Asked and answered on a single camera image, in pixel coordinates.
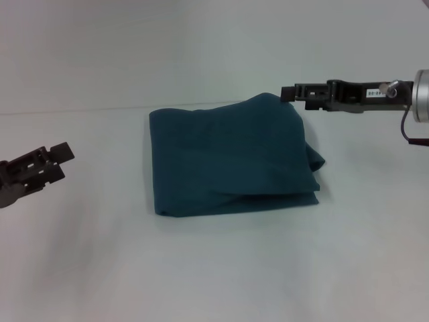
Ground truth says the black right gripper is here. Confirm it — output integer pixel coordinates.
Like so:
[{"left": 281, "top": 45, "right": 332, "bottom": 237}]
[{"left": 280, "top": 78, "right": 416, "bottom": 115}]

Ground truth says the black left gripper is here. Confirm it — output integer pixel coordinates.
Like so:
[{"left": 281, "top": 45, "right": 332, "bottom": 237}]
[{"left": 0, "top": 142, "right": 75, "bottom": 209}]

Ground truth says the teal t-shirt with pink print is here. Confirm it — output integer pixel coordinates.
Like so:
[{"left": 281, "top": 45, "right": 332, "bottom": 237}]
[{"left": 148, "top": 92, "right": 326, "bottom": 218}]

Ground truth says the silver right gripper thumbscrew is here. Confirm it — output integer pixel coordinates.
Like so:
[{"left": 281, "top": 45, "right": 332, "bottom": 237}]
[{"left": 380, "top": 79, "right": 400, "bottom": 99}]

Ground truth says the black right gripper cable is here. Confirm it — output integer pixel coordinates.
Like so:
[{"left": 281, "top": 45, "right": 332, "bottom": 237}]
[{"left": 400, "top": 103, "right": 429, "bottom": 147}]

